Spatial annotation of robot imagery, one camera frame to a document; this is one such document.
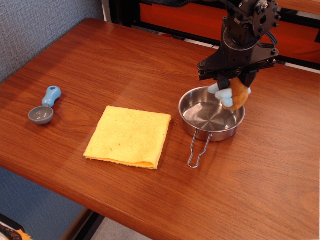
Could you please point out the stainless steel pan with handle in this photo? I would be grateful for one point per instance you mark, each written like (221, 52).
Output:
(204, 118)

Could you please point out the orange fuzzy object at corner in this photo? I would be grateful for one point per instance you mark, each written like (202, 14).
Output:
(11, 230)

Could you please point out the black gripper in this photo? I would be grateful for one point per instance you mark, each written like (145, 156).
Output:
(233, 60)

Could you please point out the plush bunny toy with carrot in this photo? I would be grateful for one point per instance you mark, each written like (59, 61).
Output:
(232, 98)

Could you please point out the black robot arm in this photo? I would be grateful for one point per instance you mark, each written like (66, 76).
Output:
(246, 45)

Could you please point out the folded yellow cloth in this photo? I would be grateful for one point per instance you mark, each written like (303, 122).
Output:
(129, 137)

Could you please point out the orange panel with black frame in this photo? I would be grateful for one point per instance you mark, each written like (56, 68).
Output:
(298, 33)

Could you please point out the blue and grey measuring scoop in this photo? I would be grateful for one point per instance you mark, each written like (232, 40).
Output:
(43, 114)

